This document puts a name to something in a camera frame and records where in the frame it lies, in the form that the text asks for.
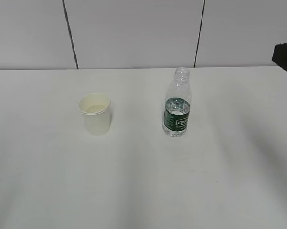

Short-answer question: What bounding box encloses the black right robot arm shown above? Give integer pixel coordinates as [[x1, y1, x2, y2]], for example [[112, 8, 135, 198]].
[[272, 43, 287, 72]]

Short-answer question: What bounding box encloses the clear green-labelled water bottle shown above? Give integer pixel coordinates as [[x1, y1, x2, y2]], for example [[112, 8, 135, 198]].
[[162, 67, 192, 137]]

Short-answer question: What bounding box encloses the white paper cup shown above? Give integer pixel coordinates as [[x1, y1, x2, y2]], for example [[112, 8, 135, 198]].
[[78, 93, 111, 136]]

